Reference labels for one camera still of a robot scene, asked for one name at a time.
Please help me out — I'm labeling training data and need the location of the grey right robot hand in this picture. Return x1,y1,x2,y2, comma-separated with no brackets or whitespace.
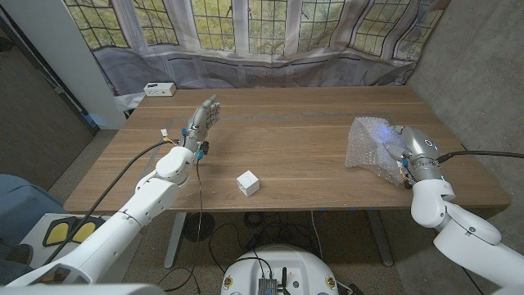
383,125,443,184

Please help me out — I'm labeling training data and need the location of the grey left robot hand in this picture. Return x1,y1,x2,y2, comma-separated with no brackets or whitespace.
179,93,222,153

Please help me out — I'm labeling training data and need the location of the clear bubble wrap sheet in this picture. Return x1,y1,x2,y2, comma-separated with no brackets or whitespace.
344,116,406,188

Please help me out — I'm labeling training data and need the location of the white power outlet box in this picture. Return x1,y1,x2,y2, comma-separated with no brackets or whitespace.
142,82,177,98

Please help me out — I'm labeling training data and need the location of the small white box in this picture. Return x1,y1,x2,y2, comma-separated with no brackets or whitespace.
236,170,261,197

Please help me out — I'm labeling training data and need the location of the white table leg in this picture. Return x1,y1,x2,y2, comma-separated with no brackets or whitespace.
163,211,187,270
365,209,395,267

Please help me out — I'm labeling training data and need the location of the printed window backdrop cloth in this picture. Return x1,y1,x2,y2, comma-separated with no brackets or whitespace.
63,0,451,98

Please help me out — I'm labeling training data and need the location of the round black floor object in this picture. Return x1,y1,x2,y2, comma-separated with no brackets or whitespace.
183,211,216,243

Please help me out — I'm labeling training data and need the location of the yellow foot pedal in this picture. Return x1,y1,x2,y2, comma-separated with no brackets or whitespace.
69,216,103,243
42,216,70,247

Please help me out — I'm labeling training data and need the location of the white robot torso base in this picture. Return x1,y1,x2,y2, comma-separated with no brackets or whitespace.
220,244,340,295

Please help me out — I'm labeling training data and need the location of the grey electronics module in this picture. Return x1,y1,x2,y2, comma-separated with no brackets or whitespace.
257,277,278,295

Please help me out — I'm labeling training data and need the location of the person leg in blue jeans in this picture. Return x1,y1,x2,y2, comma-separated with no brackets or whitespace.
0,174,69,284

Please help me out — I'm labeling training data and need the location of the white pedal platform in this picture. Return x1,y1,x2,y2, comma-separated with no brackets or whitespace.
18,212,142,284

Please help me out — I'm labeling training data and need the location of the dark shoe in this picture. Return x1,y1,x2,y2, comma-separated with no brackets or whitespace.
6,244,34,266

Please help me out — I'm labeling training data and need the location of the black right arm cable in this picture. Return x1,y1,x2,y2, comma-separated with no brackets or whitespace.
436,150,524,165

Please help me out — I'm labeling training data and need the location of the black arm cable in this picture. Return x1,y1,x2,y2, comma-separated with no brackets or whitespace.
43,138,179,266
436,150,524,165

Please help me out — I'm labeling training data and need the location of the thin black hanging cable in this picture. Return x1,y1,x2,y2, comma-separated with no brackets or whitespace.
157,157,205,294

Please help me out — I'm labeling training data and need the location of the black floor cable bundle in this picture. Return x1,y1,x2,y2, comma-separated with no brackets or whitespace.
208,211,312,274

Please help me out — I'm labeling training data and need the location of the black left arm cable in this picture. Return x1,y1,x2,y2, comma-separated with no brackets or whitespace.
43,138,179,266

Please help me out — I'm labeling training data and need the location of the white floor cable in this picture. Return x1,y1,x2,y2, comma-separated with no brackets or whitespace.
309,211,324,261

